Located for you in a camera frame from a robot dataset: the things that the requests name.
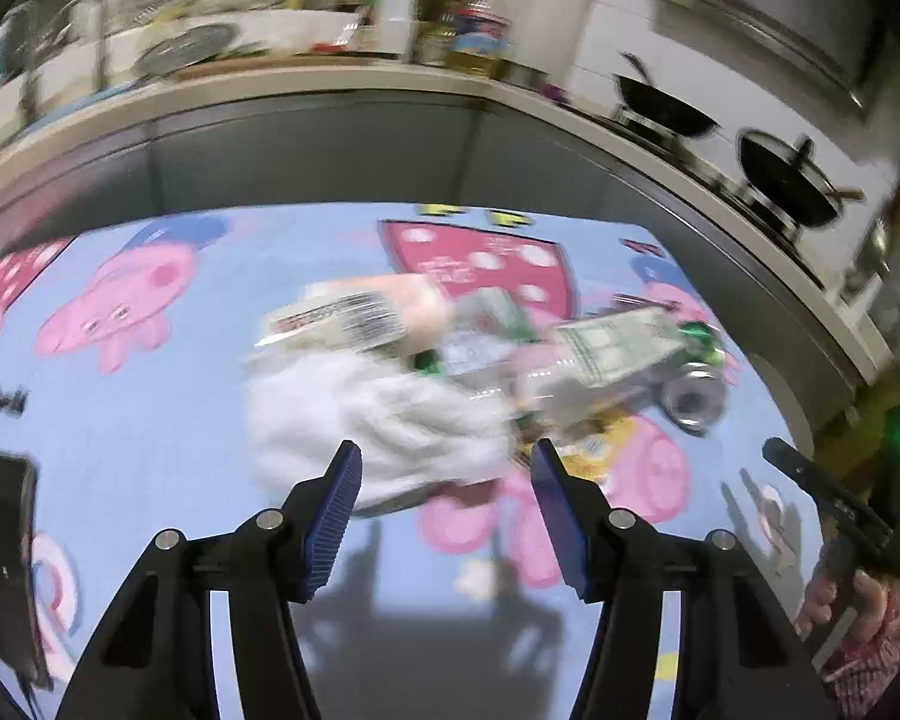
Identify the black flat device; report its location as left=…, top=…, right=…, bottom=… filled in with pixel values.
left=0, top=448, right=52, bottom=692

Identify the black wok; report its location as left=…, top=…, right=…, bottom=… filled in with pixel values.
left=613, top=52, right=722, bottom=142

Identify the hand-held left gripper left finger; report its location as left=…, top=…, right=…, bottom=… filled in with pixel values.
left=56, top=440, right=363, bottom=720

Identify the small white paper scrap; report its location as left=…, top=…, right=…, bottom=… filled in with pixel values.
left=456, top=561, right=497, bottom=602

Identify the black pan with glass lid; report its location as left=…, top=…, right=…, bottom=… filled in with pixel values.
left=736, top=129, right=867, bottom=232

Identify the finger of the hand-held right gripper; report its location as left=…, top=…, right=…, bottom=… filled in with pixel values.
left=763, top=436, right=867, bottom=522

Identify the gas stove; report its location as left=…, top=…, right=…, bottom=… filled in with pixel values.
left=607, top=109, right=833, bottom=290

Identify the colourful food packet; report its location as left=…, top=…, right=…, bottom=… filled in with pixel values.
left=448, top=6, right=512, bottom=77

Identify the person's right hand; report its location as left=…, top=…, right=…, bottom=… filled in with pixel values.
left=795, top=532, right=900, bottom=650

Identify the person's right forearm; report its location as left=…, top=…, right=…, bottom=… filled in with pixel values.
left=821, top=611, right=900, bottom=720

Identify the beige barcode snack packet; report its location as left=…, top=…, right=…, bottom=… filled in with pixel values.
left=261, top=274, right=451, bottom=355

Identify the green foil bag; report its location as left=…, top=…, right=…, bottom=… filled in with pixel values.
left=675, top=321, right=727, bottom=365

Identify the silver drink can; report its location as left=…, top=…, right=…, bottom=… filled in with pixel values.
left=658, top=361, right=730, bottom=434

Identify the grey pot lid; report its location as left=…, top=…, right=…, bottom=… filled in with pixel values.
left=133, top=22, right=242, bottom=77

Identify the cartoon pig printed blanket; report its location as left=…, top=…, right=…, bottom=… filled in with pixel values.
left=0, top=202, right=826, bottom=720

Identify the white paper towel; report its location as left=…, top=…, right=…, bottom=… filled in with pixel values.
left=244, top=356, right=518, bottom=515

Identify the range hood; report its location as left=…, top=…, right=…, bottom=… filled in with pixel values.
left=658, top=0, right=882, bottom=115

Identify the clear plastic bottle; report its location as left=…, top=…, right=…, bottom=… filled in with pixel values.
left=420, top=292, right=680, bottom=428

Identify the metal sink faucet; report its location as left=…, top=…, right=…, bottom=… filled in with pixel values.
left=16, top=0, right=113, bottom=125

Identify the white plastic bottle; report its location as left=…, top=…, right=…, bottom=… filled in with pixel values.
left=373, top=0, right=421, bottom=62

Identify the yellow snack wrapper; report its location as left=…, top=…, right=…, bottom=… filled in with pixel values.
left=551, top=420, right=640, bottom=485

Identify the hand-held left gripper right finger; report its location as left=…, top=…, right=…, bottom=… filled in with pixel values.
left=532, top=439, right=833, bottom=720

